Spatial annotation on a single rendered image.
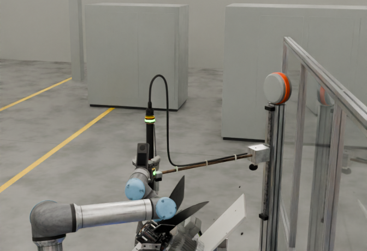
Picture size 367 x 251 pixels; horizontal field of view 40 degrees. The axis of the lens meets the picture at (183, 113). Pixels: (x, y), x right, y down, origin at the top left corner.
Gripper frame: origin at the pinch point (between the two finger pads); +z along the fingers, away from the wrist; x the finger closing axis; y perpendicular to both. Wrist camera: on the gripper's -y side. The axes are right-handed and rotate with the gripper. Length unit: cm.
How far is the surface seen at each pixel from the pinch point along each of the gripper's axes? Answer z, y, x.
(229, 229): 8, 38, 37
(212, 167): 430, 167, 18
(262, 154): 39, 11, 52
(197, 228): 38, 53, 20
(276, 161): 44, 16, 60
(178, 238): 16, 48, 12
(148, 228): 11.8, 41.4, -2.2
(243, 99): 549, 101, 58
